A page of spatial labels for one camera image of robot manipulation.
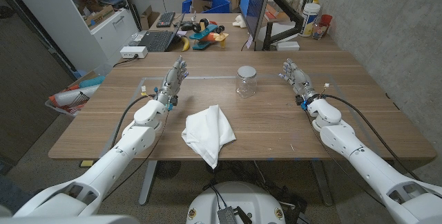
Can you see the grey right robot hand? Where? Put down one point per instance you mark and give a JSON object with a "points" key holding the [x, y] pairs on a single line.
{"points": [[301, 80]]}

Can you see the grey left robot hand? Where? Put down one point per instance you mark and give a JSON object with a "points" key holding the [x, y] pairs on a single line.
{"points": [[171, 82]]}

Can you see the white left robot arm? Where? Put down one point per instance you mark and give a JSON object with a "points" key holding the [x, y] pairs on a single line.
{"points": [[114, 161]]}

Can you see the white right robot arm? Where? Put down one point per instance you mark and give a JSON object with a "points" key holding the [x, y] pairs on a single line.
{"points": [[362, 161]]}

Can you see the small clear glass jar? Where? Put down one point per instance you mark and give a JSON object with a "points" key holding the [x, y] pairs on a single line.
{"points": [[319, 31]]}

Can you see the glass jar with silver lid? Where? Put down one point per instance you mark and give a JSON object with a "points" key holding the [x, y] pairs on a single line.
{"points": [[246, 84]]}

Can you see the white cloth napkin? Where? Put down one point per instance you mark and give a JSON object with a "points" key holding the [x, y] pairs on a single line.
{"points": [[207, 130]]}

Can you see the small flat white box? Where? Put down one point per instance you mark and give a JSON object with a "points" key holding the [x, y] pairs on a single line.
{"points": [[287, 46]]}

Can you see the yellow banana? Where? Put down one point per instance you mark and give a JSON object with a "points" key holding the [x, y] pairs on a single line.
{"points": [[186, 44]]}

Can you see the black laptop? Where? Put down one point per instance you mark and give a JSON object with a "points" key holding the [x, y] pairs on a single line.
{"points": [[157, 40]]}

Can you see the white power strip box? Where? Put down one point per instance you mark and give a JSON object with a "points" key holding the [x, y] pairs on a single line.
{"points": [[133, 52]]}

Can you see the colourful toy airplane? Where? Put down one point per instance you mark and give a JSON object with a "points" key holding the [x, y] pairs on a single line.
{"points": [[207, 35]]}

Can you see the white wipes canister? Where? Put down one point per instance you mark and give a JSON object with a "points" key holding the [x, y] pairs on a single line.
{"points": [[309, 18]]}

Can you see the black keyboard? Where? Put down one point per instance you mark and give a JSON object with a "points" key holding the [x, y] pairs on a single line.
{"points": [[165, 19]]}

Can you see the red cup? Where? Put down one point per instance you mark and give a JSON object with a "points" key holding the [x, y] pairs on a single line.
{"points": [[326, 19]]}

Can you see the brown cardboard box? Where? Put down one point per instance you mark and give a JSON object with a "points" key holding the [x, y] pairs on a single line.
{"points": [[146, 18]]}

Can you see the teal roll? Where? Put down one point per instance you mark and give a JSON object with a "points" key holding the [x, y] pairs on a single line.
{"points": [[91, 81]]}

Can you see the white shelf cabinet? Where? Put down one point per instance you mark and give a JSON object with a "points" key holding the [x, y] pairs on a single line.
{"points": [[103, 34]]}

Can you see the white plush toy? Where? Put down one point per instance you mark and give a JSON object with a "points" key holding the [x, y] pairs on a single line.
{"points": [[239, 21]]}

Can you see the blue plastic bin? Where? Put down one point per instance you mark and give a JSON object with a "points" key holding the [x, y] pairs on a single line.
{"points": [[217, 2]]}

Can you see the white bubble wrap roll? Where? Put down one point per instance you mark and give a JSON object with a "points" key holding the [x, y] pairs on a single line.
{"points": [[74, 95]]}

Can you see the grey table leg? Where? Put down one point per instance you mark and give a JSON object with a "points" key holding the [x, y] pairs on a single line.
{"points": [[322, 182], [148, 182]]}

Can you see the clear floor bin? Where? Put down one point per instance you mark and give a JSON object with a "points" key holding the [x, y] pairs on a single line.
{"points": [[60, 108]]}

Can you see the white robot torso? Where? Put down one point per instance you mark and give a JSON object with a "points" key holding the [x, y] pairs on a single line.
{"points": [[241, 196]]}

